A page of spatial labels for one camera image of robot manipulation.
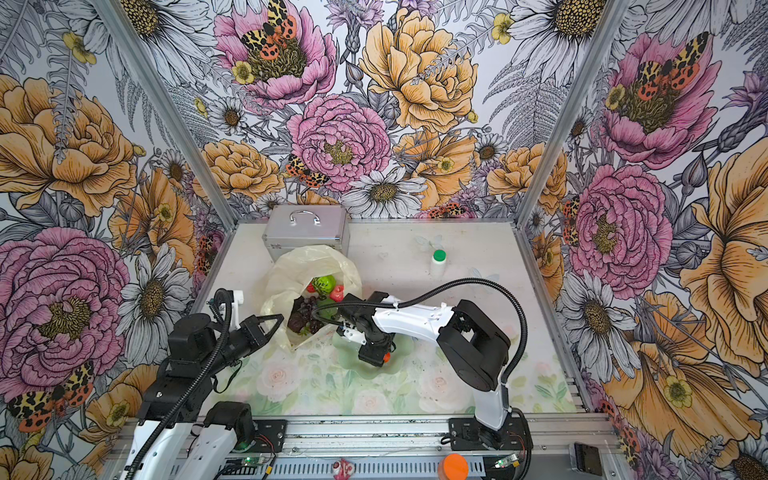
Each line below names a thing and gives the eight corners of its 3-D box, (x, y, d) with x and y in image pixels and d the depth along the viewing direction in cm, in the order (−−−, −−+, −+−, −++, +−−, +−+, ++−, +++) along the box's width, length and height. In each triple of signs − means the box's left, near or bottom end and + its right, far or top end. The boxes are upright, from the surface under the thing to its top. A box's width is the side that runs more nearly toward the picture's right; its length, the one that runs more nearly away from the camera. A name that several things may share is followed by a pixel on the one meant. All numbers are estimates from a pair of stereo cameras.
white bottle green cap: (431, 277, 107) (434, 259, 100) (430, 267, 110) (433, 249, 102) (443, 277, 107) (447, 259, 100) (441, 267, 110) (445, 249, 103)
